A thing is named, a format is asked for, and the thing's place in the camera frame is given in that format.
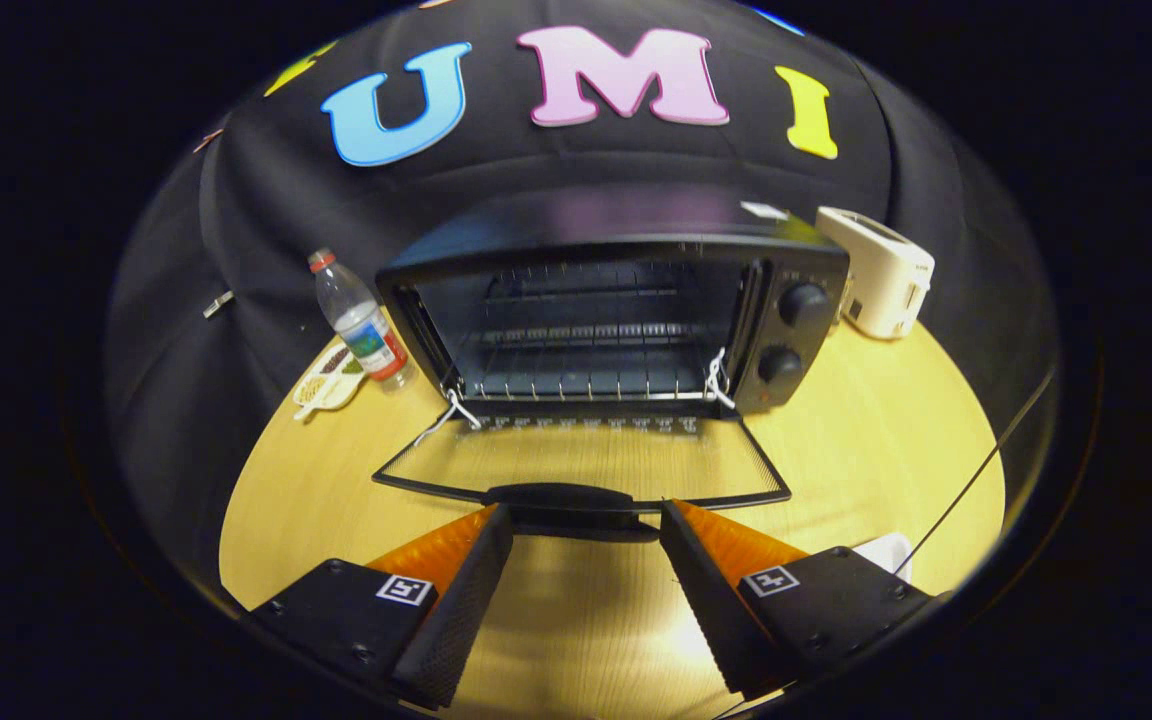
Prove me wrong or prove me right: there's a white food tray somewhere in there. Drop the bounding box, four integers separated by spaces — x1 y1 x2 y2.
851 533 914 581

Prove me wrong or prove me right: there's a cream snack packet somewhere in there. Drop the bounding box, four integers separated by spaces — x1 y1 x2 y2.
293 343 369 422

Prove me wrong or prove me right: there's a white bread toaster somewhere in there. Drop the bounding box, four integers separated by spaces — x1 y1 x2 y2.
816 206 936 340

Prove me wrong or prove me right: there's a thin black cable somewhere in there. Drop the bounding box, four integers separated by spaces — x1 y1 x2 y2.
894 365 1058 577

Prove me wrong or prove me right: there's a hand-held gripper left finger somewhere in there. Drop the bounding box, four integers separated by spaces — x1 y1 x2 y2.
236 503 515 711

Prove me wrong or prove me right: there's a black toaster oven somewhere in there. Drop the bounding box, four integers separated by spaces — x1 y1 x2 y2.
372 195 852 544

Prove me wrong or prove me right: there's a white string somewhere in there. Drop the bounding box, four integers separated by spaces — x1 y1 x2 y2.
703 347 738 410
414 388 483 447

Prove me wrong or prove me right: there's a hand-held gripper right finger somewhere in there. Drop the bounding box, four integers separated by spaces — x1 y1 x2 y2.
660 499 938 700

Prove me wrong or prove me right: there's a black backdrop cloth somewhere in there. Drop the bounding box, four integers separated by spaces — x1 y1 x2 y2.
106 0 1062 601

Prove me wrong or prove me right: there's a clear plastic water bottle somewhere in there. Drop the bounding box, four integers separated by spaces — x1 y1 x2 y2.
308 248 418 393

